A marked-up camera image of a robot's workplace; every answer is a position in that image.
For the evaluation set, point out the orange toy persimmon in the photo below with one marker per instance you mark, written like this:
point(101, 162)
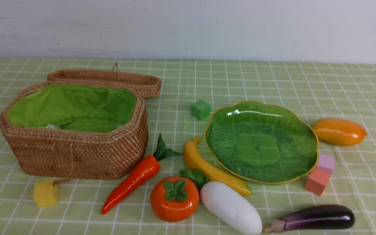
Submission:
point(174, 199)

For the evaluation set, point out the green foam cube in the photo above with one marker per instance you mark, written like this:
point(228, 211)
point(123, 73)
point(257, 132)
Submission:
point(200, 109)

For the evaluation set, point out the purple toy eggplant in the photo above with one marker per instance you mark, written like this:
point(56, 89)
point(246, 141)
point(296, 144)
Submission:
point(321, 217)

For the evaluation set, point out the yellow toy banana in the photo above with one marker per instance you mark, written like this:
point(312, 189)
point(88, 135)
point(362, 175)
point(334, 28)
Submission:
point(193, 160)

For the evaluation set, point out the coral red foam cube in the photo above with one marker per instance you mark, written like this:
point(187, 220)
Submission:
point(317, 181)

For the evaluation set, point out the yellow foam cube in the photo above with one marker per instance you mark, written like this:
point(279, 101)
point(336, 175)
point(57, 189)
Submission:
point(45, 193)

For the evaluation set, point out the orange toy carrot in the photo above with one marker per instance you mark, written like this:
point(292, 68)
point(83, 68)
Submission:
point(147, 168)

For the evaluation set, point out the pink foam cube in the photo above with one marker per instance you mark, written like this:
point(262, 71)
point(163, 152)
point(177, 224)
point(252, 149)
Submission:
point(326, 163)

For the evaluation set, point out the orange toy mango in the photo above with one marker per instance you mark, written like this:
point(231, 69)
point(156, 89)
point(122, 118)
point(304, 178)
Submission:
point(339, 132)

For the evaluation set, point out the woven wicker basket lid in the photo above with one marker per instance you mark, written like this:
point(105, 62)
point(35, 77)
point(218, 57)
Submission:
point(146, 86)

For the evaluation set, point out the green checkered tablecloth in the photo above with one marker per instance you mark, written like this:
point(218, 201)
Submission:
point(310, 90)

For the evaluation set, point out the woven wicker basket green lining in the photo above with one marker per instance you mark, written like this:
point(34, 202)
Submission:
point(76, 130)

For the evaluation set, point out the white toy radish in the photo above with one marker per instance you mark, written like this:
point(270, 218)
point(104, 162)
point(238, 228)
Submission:
point(225, 203)

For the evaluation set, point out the green leaf-shaped glass plate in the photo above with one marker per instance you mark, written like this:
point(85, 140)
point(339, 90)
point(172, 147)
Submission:
point(262, 143)

